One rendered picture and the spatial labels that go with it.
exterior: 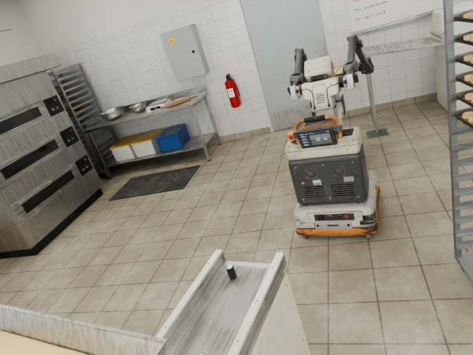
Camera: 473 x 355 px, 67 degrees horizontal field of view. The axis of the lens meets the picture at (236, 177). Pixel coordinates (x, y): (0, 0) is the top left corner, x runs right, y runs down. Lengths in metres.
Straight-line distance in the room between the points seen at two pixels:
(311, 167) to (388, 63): 3.01
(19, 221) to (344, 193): 3.48
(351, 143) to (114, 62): 4.55
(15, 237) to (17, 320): 3.73
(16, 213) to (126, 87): 2.78
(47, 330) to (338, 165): 2.18
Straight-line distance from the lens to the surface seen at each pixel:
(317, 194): 2.84
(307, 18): 5.37
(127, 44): 6.14
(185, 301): 1.42
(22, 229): 4.67
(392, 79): 5.53
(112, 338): 0.79
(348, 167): 2.69
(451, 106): 2.08
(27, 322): 1.01
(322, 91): 2.87
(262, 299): 1.31
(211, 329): 1.36
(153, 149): 5.72
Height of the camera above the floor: 1.78
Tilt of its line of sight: 23 degrees down
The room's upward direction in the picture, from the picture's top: 18 degrees counter-clockwise
